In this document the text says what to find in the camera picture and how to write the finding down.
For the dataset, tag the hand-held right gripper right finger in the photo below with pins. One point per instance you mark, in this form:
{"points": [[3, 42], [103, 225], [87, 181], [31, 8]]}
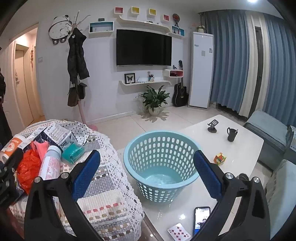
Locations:
{"points": [[208, 176]]}

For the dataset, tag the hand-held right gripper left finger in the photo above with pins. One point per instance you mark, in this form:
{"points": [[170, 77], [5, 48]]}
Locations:
{"points": [[87, 173]]}

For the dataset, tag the red plastic bag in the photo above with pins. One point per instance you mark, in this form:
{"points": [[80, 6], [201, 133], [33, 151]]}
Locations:
{"points": [[29, 169]]}

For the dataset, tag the teal plastic packet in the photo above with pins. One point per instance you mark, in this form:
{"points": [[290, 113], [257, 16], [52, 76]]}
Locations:
{"points": [[72, 153]]}

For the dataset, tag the white bottle with orange label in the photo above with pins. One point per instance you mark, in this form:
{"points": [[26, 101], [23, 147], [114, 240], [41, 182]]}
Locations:
{"points": [[12, 146]]}

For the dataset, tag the white bottle with pink label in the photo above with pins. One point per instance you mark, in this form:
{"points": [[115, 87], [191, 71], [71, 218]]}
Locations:
{"points": [[49, 164]]}

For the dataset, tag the pink plastic bag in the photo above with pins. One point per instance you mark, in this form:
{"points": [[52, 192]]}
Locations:
{"points": [[39, 148]]}

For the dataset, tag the light blue perforated plastic basket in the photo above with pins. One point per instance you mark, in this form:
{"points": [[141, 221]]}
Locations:
{"points": [[161, 162]]}

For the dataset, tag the colourful puzzle cube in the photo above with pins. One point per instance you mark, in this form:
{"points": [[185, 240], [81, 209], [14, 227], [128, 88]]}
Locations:
{"points": [[219, 158]]}

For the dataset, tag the polka dot white cloth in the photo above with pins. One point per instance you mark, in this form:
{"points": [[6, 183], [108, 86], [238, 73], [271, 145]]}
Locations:
{"points": [[79, 132]]}

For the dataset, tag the black smartphone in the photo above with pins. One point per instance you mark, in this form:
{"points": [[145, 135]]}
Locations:
{"points": [[201, 220]]}

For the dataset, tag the black mug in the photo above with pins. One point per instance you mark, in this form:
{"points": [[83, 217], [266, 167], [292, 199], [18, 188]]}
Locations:
{"points": [[232, 135]]}

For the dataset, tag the black phone stand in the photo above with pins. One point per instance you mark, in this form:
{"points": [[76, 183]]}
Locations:
{"points": [[212, 128]]}

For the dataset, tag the red diamonds playing card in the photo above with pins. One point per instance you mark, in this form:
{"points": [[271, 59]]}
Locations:
{"points": [[179, 231]]}

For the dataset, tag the pink coat rack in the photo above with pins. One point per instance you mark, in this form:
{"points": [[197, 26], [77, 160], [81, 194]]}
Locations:
{"points": [[82, 111]]}

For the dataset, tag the grey blue sofa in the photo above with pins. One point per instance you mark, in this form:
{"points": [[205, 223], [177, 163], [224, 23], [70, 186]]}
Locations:
{"points": [[266, 129]]}

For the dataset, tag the brown handbag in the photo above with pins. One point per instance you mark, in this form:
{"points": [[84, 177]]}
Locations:
{"points": [[72, 95]]}

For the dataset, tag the black handbag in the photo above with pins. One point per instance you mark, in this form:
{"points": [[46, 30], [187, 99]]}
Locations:
{"points": [[82, 90]]}

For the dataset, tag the black acoustic guitar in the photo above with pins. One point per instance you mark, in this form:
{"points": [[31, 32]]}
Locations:
{"points": [[180, 95]]}

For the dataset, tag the green potted plant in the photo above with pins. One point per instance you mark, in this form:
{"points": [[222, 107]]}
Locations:
{"points": [[153, 97]]}

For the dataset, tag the hallway door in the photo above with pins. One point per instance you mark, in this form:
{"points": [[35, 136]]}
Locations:
{"points": [[23, 81]]}

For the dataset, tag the framed butterfly picture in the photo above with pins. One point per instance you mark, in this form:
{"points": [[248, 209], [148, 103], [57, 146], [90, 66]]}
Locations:
{"points": [[130, 78]]}

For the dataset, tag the white rounded pod shelf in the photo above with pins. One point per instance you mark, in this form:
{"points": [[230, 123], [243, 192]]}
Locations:
{"points": [[173, 73]]}

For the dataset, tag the small colourful figurine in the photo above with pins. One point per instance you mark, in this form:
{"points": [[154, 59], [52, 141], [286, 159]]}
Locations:
{"points": [[151, 77]]}

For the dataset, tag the black jacket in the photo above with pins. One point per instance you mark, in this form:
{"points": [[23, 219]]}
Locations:
{"points": [[77, 58]]}

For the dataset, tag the blue and white curtains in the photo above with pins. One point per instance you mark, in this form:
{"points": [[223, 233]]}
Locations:
{"points": [[231, 58]]}

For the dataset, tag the red hanging knot ornament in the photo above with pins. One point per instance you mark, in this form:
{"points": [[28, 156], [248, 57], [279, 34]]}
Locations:
{"points": [[32, 58]]}

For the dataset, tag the blue lined box shelf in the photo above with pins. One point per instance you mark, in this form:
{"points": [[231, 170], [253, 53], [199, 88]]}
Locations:
{"points": [[178, 31]]}

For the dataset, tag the flower vase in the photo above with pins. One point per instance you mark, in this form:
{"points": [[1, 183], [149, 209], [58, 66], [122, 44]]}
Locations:
{"points": [[200, 28]]}

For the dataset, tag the teal lined box shelf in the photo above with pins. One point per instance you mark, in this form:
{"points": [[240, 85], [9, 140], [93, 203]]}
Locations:
{"points": [[101, 22]]}

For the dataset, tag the red round fan ornament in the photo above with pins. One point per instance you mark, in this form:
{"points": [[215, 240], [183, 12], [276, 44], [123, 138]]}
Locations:
{"points": [[176, 18]]}

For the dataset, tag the pink small cube shelf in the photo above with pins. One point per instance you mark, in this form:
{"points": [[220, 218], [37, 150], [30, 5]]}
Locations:
{"points": [[118, 11], [166, 17]]}

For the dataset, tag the yellow small cube shelf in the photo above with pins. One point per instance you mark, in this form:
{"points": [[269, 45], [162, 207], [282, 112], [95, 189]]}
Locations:
{"points": [[135, 10], [152, 12]]}

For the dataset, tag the low curved white wall shelf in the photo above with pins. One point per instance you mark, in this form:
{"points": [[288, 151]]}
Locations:
{"points": [[145, 82]]}

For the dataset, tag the white light switch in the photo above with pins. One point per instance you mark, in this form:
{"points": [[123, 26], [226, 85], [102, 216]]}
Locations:
{"points": [[41, 59]]}

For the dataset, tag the black wall television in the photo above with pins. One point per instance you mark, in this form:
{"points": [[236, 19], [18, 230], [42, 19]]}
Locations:
{"points": [[143, 47]]}

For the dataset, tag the panda wall clock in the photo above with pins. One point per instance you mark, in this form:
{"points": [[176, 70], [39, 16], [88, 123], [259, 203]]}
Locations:
{"points": [[59, 29]]}

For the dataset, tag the long curved white wall shelf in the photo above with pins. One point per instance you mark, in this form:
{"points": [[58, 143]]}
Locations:
{"points": [[143, 23]]}

